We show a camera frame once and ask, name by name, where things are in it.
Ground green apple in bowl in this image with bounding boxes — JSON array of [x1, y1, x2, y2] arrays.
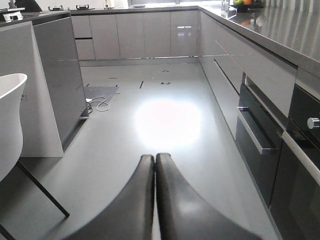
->
[[233, 0, 243, 6]]

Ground black built-in oven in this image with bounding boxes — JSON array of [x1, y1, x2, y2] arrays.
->
[[270, 85, 320, 240]]

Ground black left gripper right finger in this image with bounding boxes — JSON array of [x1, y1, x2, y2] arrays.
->
[[155, 153, 261, 240]]

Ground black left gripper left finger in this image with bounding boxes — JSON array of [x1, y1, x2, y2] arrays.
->
[[67, 154, 155, 240]]

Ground black gas hob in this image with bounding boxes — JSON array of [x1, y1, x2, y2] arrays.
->
[[47, 3, 96, 12]]

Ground black stool leg frame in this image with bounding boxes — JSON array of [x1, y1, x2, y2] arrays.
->
[[0, 160, 70, 240]]

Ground white cable on floor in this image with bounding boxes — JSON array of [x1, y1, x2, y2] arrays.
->
[[84, 96, 111, 112]]

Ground black warming drawer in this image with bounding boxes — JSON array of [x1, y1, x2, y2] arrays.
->
[[235, 74, 283, 207]]

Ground black fruit bowl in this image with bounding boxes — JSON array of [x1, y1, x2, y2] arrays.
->
[[228, 3, 265, 13]]

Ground orange fruit in bowl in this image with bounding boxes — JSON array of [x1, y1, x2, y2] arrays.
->
[[242, 0, 253, 5]]

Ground grey back wall cabinets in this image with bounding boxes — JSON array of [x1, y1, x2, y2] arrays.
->
[[71, 7, 198, 66]]

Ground grey right counter cabinets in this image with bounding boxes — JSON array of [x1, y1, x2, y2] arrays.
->
[[197, 6, 320, 132]]

